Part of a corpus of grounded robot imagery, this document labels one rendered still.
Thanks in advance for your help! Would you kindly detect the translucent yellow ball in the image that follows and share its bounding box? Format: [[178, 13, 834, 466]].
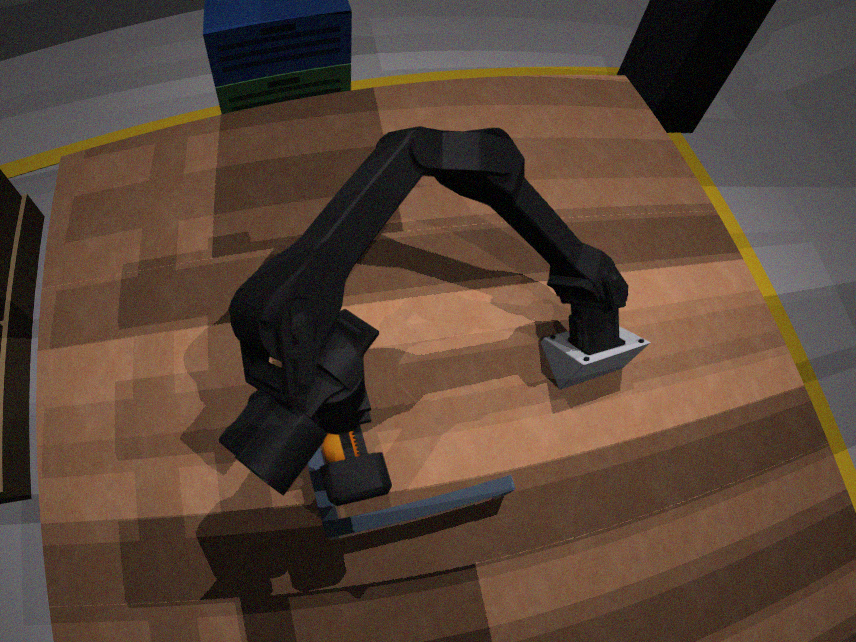
[[322, 433, 345, 462]]

